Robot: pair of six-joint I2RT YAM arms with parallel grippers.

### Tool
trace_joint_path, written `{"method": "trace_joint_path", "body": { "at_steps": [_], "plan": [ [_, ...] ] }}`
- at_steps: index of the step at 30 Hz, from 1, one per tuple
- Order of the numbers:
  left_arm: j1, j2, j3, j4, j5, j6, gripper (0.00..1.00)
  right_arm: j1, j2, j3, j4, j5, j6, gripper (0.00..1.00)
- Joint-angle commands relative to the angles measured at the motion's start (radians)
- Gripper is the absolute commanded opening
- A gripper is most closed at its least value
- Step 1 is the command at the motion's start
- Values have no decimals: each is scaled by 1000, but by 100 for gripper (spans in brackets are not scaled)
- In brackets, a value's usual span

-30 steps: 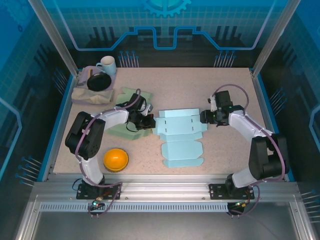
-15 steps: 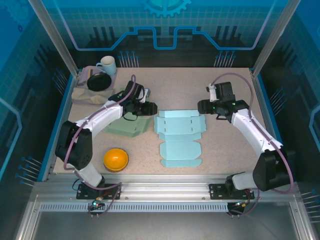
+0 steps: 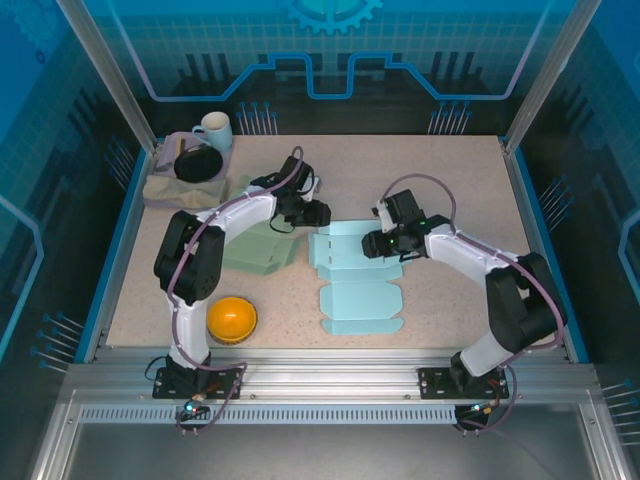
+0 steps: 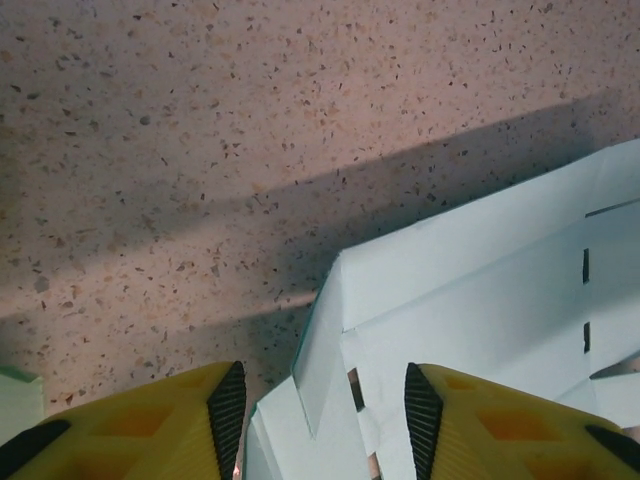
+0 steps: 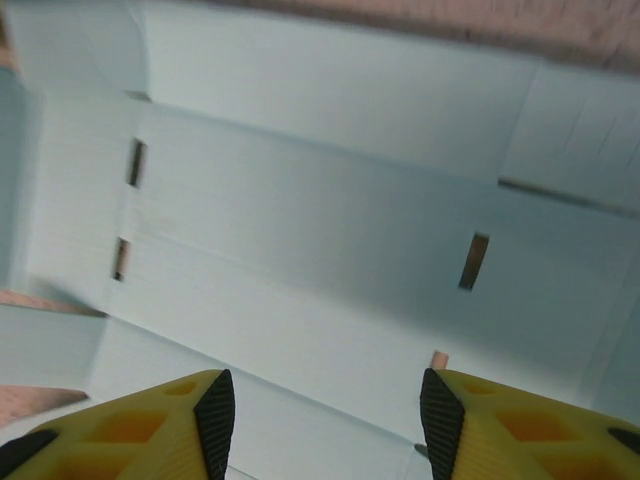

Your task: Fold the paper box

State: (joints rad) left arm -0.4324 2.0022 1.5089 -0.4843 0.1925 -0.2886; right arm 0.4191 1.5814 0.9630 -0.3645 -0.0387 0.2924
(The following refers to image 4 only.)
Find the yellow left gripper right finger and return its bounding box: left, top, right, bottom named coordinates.
left=403, top=362, right=640, bottom=480

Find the light blue paper box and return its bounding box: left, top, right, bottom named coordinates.
left=248, top=138, right=640, bottom=480

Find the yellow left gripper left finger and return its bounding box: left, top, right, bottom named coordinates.
left=0, top=360, right=247, bottom=480

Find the light green cloth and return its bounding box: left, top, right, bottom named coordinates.
left=0, top=366, right=46, bottom=444

